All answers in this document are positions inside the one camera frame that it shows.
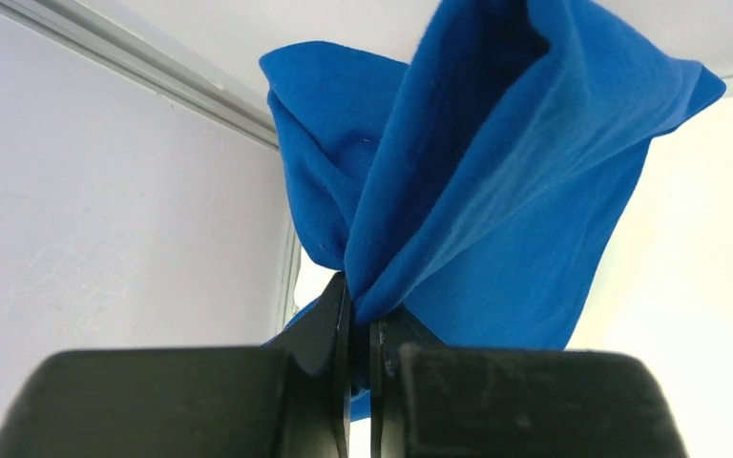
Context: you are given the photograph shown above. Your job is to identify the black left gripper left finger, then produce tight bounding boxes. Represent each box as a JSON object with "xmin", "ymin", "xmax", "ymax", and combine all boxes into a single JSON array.
[{"xmin": 0, "ymin": 274, "xmax": 352, "ymax": 457}]

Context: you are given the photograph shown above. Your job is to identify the blue panda print t-shirt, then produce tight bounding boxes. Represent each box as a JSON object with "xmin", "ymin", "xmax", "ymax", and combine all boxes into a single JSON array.
[{"xmin": 259, "ymin": 0, "xmax": 727, "ymax": 423}]

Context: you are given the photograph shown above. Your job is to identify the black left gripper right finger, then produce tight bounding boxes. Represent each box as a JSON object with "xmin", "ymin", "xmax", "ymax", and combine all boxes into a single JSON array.
[{"xmin": 369, "ymin": 308, "xmax": 686, "ymax": 457}]

